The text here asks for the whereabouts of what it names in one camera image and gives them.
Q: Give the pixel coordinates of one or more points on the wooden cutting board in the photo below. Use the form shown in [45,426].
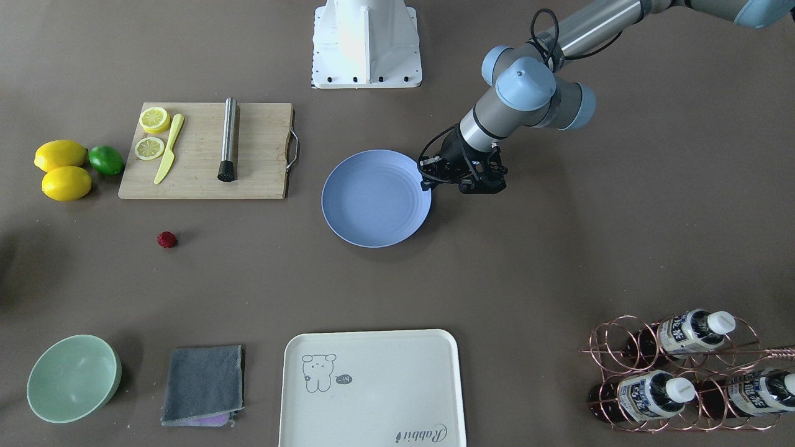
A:
[261,156]

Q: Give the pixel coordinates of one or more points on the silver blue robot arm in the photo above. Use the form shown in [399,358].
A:
[525,89]

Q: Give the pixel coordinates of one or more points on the lemon slice lower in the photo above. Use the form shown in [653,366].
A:
[149,148]

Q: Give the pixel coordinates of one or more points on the lemon slice upper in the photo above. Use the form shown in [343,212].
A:
[155,120]

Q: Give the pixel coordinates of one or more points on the blue plate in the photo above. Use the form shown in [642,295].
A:
[374,199]

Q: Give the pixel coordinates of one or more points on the green lime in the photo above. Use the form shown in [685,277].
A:
[106,160]

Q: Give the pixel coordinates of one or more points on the yellow plastic knife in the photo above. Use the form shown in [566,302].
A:
[168,157]

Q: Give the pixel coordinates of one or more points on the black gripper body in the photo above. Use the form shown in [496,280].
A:
[454,151]

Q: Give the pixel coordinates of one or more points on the dark drink bottle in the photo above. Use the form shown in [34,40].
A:
[653,395]
[769,391]
[696,331]

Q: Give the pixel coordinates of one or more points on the lemon slice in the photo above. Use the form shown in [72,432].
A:
[149,148]
[155,120]

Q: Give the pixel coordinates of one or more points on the red strawberry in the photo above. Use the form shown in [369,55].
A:
[167,239]

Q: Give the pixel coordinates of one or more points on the copper wire bottle rack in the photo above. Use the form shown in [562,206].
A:
[616,348]

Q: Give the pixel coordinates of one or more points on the dark drink bottle front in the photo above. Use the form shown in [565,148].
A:
[653,395]

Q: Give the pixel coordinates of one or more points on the yellow lemon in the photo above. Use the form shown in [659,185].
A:
[60,153]
[66,183]

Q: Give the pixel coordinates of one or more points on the grey folded cloth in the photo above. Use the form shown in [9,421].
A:
[204,386]

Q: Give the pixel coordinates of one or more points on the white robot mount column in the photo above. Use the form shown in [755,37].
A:
[366,45]

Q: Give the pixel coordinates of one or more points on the dark drink bottle middle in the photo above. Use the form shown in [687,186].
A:
[769,391]

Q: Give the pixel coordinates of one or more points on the beige rabbit tray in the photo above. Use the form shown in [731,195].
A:
[377,388]

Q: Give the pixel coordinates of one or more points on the dark drink bottle back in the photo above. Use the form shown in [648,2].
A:
[696,331]

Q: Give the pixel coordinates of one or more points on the green bowl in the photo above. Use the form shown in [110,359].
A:
[73,378]

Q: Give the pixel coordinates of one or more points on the steel muddler black tip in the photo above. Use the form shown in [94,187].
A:
[227,167]

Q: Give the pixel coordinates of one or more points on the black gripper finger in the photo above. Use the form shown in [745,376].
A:
[433,176]

